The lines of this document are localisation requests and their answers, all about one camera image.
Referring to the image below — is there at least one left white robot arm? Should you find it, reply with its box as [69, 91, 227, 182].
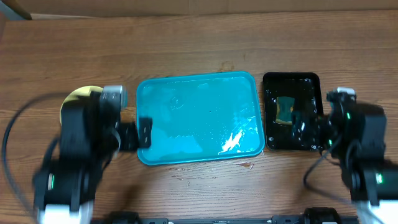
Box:
[33, 90, 153, 223]

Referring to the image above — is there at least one yellow green sponge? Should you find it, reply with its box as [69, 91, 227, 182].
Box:
[275, 96, 295, 125]

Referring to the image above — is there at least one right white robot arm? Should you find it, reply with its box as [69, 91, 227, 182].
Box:
[292, 103, 397, 223]

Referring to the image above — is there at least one black plastic tray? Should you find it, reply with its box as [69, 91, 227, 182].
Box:
[262, 72, 323, 151]

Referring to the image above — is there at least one yellow-green plate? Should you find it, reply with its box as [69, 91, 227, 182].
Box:
[59, 85, 103, 124]

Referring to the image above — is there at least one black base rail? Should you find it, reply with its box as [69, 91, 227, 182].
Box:
[90, 207, 359, 224]

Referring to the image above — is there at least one teal plastic tray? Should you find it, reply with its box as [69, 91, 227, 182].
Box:
[136, 71, 266, 166]

